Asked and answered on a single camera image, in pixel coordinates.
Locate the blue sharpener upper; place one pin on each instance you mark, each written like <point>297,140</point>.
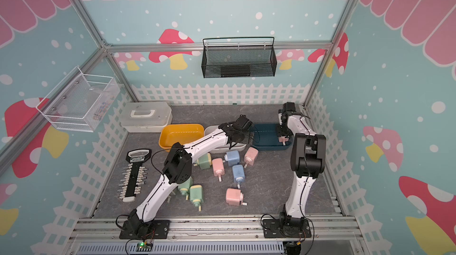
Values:
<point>232,158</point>

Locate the yellow storage box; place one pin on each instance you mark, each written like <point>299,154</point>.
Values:
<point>182,133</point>

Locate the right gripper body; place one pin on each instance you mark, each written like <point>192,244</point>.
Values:
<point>282,131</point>

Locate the translucent lidded case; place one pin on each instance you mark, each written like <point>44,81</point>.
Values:
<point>146,117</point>

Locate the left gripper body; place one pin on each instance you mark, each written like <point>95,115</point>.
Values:
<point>241,138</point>

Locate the blue sharpener center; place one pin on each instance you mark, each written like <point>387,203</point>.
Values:
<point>238,175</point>

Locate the pink sharpener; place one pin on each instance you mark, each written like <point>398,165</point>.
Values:
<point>250,157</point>
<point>284,140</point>
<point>218,168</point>
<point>235,197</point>

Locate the white wire mesh basket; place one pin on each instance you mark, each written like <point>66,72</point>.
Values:
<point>79,102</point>

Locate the black wire mesh basket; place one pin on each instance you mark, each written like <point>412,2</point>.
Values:
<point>239,57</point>

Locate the green sharpener middle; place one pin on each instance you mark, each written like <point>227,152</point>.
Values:
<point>184,188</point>

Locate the teal storage box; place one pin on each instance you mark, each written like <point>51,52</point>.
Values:
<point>264,138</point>

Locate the pink sharpener bottom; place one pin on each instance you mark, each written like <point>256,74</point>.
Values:
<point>235,197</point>

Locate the green sharpener bottom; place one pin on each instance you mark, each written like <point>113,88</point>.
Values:
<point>197,196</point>

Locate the black tool rack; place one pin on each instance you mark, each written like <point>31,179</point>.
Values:
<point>135,174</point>

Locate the aluminium rail frame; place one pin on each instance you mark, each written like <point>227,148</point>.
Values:
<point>332,234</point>

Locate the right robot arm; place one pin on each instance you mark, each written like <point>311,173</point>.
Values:
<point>307,162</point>

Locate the green sharpener upper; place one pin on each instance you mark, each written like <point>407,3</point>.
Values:
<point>204,162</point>

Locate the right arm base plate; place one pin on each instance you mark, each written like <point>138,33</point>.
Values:
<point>278,228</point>

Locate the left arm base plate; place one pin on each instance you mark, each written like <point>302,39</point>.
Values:
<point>157,229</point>

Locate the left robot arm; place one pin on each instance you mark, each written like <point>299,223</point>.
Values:
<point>178,169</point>

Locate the green sharpener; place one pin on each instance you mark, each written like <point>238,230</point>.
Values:
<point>184,188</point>
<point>197,196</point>
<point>204,162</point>

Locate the blue sharpener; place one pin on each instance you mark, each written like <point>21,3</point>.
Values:
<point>232,158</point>
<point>238,175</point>

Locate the green circuit board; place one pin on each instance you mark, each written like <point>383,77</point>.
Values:
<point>144,247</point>

